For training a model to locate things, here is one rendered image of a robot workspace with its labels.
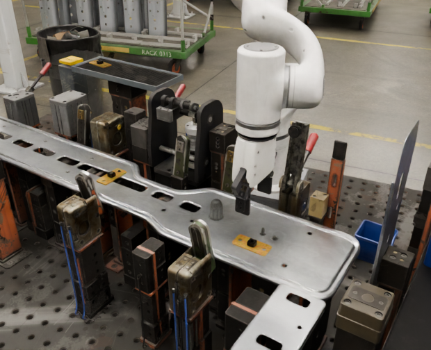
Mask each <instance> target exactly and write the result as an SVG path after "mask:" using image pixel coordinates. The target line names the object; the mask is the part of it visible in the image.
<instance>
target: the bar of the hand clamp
mask: <svg viewBox="0 0 431 350"><path fill-rule="evenodd" d="M309 125H310V123H306V122H301V121H298V120H295V121H294V122H292V126H291V127H290V128H289V129H288V134H289V135H290V140H289V144H288V153H287V158H286V166H285V172H284V180H283V186H282V190H286V189H287V188H288V185H287V184H286V183H287V181H289V179H290V175H291V174H293V175H295V181H294V186H293V194H296V193H295V192H296V186H297V184H298V182H299V181H300V179H301V175H302V167H303V162H304V155H305V150H306V145H307V138H308V133H309Z"/></svg>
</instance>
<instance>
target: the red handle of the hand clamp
mask: <svg viewBox="0 0 431 350"><path fill-rule="evenodd" d="M317 140H318V134H317V133H311V134H310V136H309V139H308V140H307V145H306V150H305V155H304V162H303V167H304V165H305V163H306V161H307V158H308V157H309V154H311V152H312V150H313V148H314V146H315V144H316V142H317ZM303 167H302V168H303ZM294 181H295V175H293V174H292V175H291V177H290V179H289V181H287V183H286V184H287V185H288V186H289V187H290V188H293V186H294Z"/></svg>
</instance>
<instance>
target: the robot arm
mask: <svg viewBox="0 0 431 350"><path fill-rule="evenodd" d="M231 2H232V3H233V4H234V5H235V6H236V7H237V8H238V9H239V10H240V11H241V12H242V16H241V24H242V27H243V30H244V32H245V34H246V35H247V36H249V37H250V38H252V39H254V42H251V43H247V44H244V45H241V46H240V47H239V48H238V50H237V72H236V130H237V131H238V137H237V139H236V145H235V149H234V160H233V168H232V181H233V183H232V185H231V190H232V192H233V195H234V196H235V197H236V201H235V211H236V212H238V213H241V214H244V215H247V216H248V215H249V214H250V201H251V198H249V195H250V193H251V190H252V188H254V190H256V191H258V192H263V193H266V194H275V193H279V179H280V177H281V176H282V175H284V172H285V166H286V158H287V153H288V144H289V140H290V135H289V134H288V129H289V128H290V124H291V118H292V115H293V113H294V112H295V111H296V110H297V109H310V108H315V107H316V106H318V105H319V104H320V103H321V101H322V99H323V94H324V89H325V88H324V87H325V69H324V59H323V52H322V49H321V47H320V44H319V41H318V40H317V38H316V36H315V35H314V33H313V32H312V31H311V30H310V28H309V27H308V26H306V25H305V24H304V23H303V22H301V21H300V20H299V19H297V18H296V17H294V16H292V15H291V14H289V13H288V12H287V3H288V0H231ZM286 52H287V53H289V54H290V55H292V56H293V57H294V58H295V60H296V61H297V62H298V64H297V63H285V55H286ZM244 179H246V180H247V182H248V183H249V184H248V183H244V182H243V180H244ZM242 185H244V186H246V187H247V189H246V192H245V193H244V192H243V191H242V190H241V187H242Z"/></svg>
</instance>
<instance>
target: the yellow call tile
mask: <svg viewBox="0 0 431 350"><path fill-rule="evenodd" d="M81 62H83V59H82V58H78V57H75V56H69V57H66V58H63V59H60V60H59V63H63V64H66V65H70V66H72V65H75V64H77V63H81Z"/></svg>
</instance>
